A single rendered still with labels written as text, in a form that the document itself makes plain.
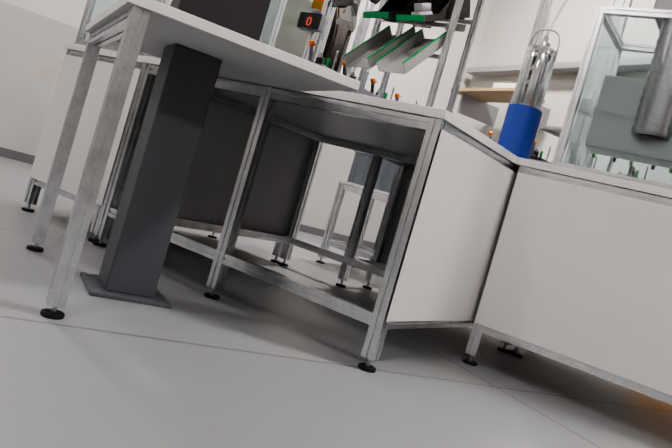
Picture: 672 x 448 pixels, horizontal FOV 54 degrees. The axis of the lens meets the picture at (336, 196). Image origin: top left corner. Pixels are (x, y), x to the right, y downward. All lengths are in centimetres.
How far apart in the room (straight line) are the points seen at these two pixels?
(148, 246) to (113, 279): 15
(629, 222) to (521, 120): 73
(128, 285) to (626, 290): 173
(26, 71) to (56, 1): 68
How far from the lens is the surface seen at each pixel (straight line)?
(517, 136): 305
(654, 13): 293
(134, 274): 223
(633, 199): 263
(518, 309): 269
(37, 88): 650
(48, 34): 653
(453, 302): 254
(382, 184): 456
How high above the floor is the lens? 51
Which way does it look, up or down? level
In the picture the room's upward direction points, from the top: 16 degrees clockwise
